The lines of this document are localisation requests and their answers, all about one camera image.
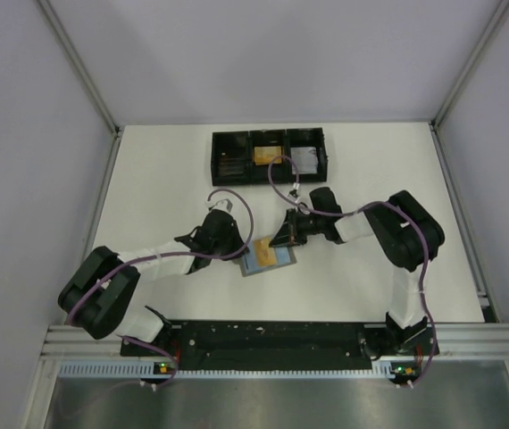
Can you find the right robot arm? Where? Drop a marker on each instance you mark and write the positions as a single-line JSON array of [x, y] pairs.
[[409, 238]]

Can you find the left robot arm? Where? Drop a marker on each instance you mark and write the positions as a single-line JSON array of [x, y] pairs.
[[98, 297]]

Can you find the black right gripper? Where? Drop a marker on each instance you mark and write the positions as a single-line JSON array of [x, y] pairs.
[[290, 227]]

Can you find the grey slotted cable duct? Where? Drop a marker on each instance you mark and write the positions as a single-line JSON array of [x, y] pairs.
[[151, 370]]

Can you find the grey card holder wallet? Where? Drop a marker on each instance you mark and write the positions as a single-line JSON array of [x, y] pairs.
[[249, 266]]

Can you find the black right storage bin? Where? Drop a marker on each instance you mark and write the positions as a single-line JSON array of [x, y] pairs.
[[310, 137]]

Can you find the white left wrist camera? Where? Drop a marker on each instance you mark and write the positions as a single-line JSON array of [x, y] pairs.
[[224, 205]]

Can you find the silver cards in bin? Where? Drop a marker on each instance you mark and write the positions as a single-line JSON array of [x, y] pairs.
[[306, 160]]

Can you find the aluminium front frame rail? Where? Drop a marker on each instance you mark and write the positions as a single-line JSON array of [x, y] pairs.
[[455, 342]]

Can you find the dark cards in bin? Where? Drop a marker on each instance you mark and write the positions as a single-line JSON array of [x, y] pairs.
[[231, 164]]

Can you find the aluminium left frame post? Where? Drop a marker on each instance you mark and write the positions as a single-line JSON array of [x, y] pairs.
[[74, 60]]

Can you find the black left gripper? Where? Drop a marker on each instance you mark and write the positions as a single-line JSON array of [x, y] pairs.
[[230, 241]]

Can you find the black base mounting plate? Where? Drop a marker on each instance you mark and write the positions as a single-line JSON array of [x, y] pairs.
[[292, 346]]

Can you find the aluminium right frame post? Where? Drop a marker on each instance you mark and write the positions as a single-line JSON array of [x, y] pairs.
[[471, 65]]

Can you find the aluminium frame post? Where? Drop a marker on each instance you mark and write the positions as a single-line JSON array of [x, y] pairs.
[[74, 60], [471, 65]]

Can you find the gold credit card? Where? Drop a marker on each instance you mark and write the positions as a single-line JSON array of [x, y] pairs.
[[265, 256]]

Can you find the black middle storage bin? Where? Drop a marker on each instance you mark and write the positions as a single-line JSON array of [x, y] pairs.
[[279, 172]]

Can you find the gold cards in bin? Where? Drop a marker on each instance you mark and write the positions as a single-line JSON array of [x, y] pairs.
[[264, 155]]

